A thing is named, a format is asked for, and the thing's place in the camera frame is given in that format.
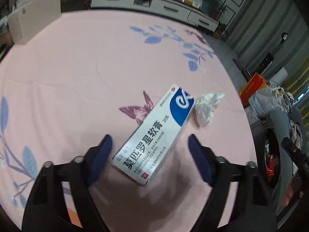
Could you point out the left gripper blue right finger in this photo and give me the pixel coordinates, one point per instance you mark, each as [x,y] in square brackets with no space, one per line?
[252,210]

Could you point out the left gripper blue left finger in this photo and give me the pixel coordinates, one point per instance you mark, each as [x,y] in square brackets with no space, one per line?
[46,209]

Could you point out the red snack wrapper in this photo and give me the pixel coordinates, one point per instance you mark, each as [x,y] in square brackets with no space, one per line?
[270,166]

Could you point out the white blue medicine box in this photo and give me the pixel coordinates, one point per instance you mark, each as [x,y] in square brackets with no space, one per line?
[146,150]

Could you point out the white tissue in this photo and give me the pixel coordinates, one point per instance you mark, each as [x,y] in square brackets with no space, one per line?
[205,105]

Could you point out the black trash bin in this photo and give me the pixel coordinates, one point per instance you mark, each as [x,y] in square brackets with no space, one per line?
[271,146]

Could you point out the person's right hand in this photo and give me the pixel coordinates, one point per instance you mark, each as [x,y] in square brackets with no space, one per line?
[293,187]

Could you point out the white plastic bag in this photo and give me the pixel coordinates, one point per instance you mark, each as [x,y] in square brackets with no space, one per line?
[271,98]

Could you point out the red orange carton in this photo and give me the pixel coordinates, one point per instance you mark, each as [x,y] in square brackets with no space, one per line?
[255,83]

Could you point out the pink patterned tablecloth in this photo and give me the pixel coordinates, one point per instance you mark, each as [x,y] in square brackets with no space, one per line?
[98,72]

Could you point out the grey curtain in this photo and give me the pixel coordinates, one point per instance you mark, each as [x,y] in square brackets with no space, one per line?
[269,26]

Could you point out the potted plant on floor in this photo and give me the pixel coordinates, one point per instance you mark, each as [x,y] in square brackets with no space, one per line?
[220,31]

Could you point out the white storage box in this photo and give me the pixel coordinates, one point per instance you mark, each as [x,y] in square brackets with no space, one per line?
[31,18]

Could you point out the white TV cabinet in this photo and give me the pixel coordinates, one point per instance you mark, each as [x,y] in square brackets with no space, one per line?
[167,8]

